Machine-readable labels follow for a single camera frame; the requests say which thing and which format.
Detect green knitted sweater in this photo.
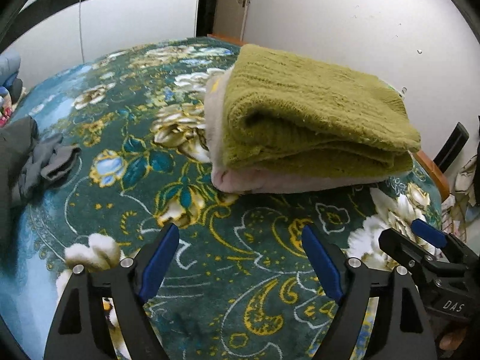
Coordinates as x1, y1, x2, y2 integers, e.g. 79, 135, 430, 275
221, 44, 422, 179

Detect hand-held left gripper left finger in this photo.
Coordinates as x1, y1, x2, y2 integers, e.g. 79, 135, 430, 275
44, 222, 181, 360

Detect pale crumpled bags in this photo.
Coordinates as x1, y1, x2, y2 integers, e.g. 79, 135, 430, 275
442, 157, 480, 241

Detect beige room door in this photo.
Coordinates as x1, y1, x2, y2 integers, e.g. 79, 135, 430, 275
212, 0, 256, 42

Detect teal floral blanket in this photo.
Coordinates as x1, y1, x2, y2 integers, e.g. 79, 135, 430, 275
0, 37, 451, 360

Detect floral folded quilt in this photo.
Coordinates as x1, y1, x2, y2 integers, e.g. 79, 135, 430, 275
0, 86, 16, 126

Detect blue-grey folded quilt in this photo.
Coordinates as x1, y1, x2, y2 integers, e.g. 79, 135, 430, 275
0, 53, 21, 83

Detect dark grey jacket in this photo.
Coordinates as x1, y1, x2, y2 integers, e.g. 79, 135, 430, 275
0, 115, 40, 256

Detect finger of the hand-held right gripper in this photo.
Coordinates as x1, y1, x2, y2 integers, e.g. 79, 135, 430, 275
410, 218, 480, 267
379, 228, 469, 278

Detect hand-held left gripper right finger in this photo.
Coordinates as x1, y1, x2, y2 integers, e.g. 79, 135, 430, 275
301, 224, 437, 360

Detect black flat bar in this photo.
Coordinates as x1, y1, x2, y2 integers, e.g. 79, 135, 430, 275
433, 122, 470, 173

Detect dark folded cloth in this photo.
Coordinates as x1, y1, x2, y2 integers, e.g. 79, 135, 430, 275
5, 79, 25, 102

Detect white and black wardrobe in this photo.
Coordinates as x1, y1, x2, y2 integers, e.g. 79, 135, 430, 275
0, 0, 201, 87

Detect pale pink folded garment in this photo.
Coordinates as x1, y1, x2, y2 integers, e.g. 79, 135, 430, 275
203, 69, 413, 196

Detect grey fleece garment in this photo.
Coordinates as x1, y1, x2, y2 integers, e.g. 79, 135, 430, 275
20, 132, 82, 196

